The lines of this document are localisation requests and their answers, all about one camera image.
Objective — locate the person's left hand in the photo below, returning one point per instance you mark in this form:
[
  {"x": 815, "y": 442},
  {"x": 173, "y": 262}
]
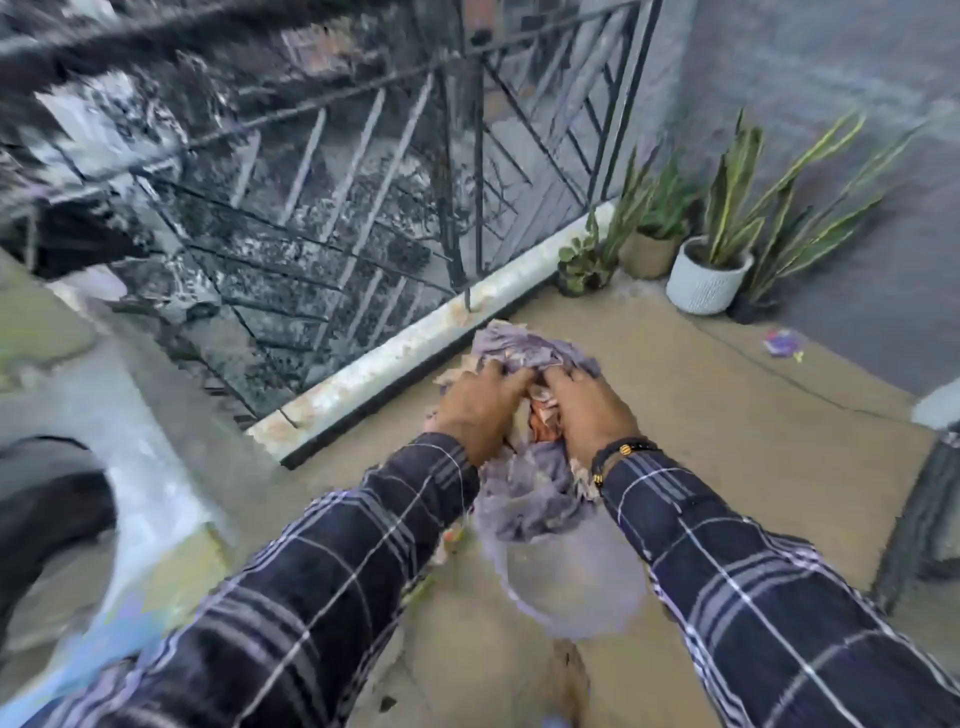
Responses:
[{"x": 471, "y": 405}]

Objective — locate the person's right hand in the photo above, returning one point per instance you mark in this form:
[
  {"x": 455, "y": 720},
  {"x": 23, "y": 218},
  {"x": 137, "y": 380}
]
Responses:
[{"x": 592, "y": 416}]

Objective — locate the person's left fingers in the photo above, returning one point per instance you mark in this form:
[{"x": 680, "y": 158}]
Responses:
[{"x": 517, "y": 379}]

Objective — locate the person's right fingers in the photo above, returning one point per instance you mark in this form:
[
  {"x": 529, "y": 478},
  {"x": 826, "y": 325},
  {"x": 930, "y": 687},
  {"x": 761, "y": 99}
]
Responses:
[{"x": 561, "y": 384}]

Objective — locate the purple patterned wet cloth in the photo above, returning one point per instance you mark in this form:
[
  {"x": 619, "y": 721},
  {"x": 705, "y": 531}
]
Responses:
[{"x": 517, "y": 480}]

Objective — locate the person's right forearm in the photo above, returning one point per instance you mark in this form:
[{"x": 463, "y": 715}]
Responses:
[{"x": 780, "y": 600}]

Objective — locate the person's left forearm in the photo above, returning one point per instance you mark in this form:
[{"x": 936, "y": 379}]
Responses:
[{"x": 247, "y": 600}]

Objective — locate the small dark potted plant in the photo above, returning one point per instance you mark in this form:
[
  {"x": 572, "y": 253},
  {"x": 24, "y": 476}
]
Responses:
[{"x": 581, "y": 264}]

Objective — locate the beige plant pot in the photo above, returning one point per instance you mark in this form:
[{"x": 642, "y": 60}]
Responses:
[{"x": 646, "y": 253}]

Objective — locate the white ribbed plant pot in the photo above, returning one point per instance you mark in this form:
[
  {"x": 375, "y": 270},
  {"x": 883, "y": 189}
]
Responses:
[{"x": 705, "y": 281}]

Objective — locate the translucent plastic bucket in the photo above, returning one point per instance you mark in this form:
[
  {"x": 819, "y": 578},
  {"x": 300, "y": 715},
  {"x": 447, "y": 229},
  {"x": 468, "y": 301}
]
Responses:
[{"x": 574, "y": 581}]

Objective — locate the small snake plant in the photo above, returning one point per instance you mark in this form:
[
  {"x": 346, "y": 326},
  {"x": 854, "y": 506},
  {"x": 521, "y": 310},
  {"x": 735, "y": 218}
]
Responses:
[{"x": 651, "y": 196}]

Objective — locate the purple wrapper scrap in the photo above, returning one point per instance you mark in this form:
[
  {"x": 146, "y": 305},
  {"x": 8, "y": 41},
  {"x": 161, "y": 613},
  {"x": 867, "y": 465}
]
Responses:
[{"x": 783, "y": 343}]

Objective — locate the tall snake plant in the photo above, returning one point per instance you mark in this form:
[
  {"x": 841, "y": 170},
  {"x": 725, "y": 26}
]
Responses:
[{"x": 757, "y": 202}]

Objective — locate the black metal railing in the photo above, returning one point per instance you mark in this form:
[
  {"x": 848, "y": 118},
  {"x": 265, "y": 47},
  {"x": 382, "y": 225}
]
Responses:
[{"x": 315, "y": 202}]

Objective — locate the dark metal stand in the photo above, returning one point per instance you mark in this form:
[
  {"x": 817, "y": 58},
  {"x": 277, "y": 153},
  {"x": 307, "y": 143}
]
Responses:
[{"x": 919, "y": 517}]

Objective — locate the white washing machine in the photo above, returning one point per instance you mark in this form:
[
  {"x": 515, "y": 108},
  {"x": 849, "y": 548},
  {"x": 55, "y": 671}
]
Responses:
[{"x": 82, "y": 480}]

